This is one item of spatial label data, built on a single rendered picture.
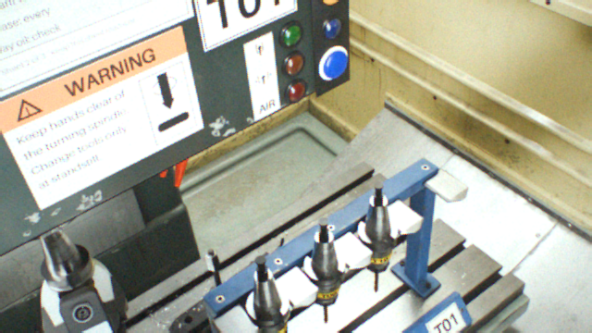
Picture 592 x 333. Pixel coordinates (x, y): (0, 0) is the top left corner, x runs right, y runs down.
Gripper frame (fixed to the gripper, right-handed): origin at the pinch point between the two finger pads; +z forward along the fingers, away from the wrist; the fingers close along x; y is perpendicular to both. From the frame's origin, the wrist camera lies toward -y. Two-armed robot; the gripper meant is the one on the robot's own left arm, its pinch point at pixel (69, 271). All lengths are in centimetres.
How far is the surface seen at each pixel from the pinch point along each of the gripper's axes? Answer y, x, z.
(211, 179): 76, 44, 83
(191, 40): -39.9, 17.7, -19.2
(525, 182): 45, 100, 8
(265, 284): 5.6, 23.0, -12.3
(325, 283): 12.6, 32.6, -12.1
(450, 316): 40, 58, -14
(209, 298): 11.7, 16.1, -5.7
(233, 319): 12.8, 17.8, -10.3
